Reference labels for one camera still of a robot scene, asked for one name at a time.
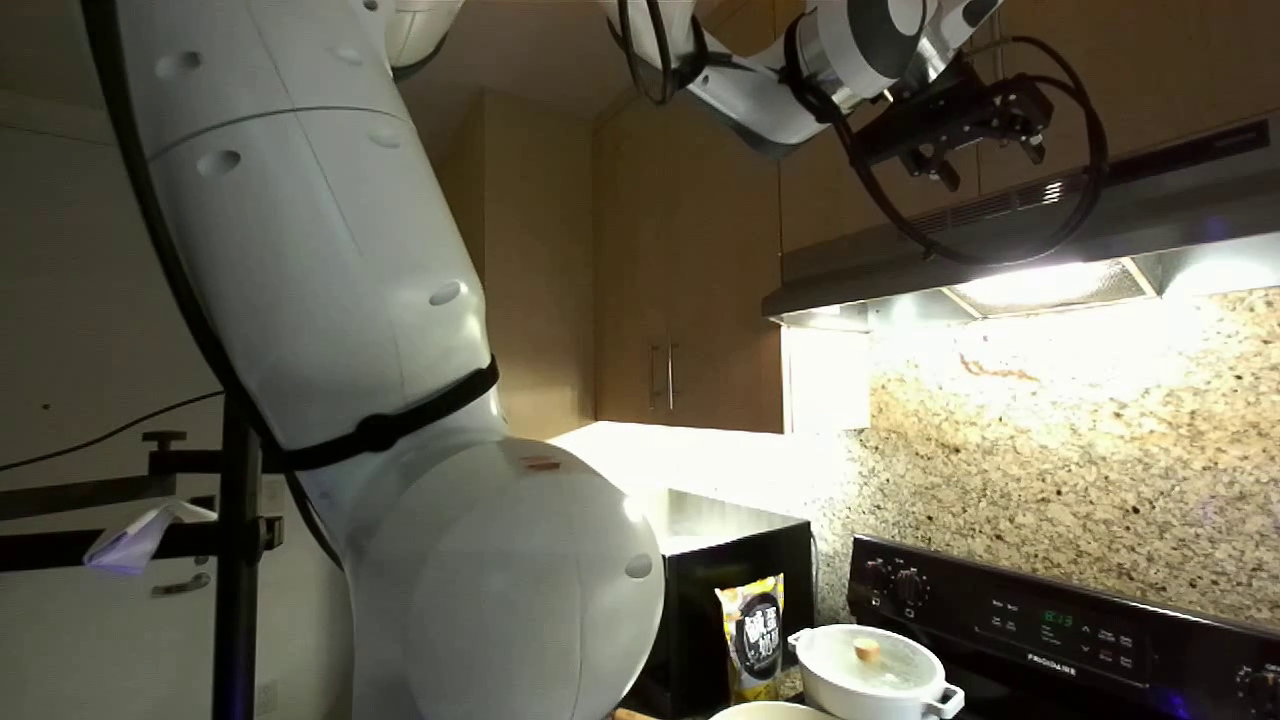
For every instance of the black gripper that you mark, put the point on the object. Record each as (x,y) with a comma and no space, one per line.
(954,113)

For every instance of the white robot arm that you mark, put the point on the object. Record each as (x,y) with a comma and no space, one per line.
(322,275)

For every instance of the black electric stove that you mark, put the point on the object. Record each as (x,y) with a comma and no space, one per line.
(1036,648)

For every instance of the stainless range hood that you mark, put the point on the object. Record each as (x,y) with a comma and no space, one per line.
(1174,223)

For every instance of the wooden upper cabinets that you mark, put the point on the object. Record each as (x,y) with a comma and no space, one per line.
(724,138)

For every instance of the black microwave oven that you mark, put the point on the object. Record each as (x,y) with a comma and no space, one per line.
(715,544)

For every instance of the yellow black snack bag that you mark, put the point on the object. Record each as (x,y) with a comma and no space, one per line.
(758,640)

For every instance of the white ceramic pot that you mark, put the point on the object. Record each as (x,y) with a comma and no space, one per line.
(872,674)

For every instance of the cream frying pan wooden handle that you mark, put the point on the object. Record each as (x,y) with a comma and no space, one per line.
(769,710)

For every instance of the black camera stand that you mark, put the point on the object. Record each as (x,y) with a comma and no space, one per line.
(213,508)

